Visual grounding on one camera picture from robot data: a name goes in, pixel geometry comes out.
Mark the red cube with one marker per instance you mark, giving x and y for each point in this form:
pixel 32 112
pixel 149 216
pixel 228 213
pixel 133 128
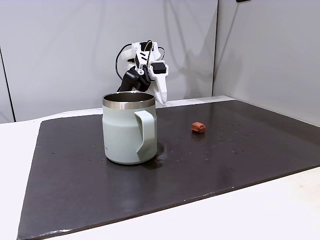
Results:
pixel 198 127

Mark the mint green steel cup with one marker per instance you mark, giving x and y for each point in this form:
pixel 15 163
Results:
pixel 120 135

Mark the black table mat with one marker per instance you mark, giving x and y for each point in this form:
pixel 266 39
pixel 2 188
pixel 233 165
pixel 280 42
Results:
pixel 100 200

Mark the black oval camera box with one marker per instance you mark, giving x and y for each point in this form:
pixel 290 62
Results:
pixel 130 78

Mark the black wall fixture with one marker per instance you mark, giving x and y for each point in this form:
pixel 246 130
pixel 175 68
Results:
pixel 243 0

